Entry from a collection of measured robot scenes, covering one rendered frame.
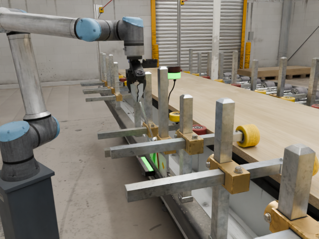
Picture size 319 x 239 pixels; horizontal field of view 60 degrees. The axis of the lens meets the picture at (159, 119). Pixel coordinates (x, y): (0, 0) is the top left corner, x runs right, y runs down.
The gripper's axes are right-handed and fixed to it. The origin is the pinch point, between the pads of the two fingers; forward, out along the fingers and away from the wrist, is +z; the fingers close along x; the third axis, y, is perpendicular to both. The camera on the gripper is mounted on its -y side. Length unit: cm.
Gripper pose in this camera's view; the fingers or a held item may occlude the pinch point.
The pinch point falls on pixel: (137, 99)
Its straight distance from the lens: 131.2
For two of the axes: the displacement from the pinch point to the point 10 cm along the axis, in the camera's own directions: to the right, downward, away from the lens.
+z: 0.2, 9.6, 2.8
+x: -9.5, 1.0, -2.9
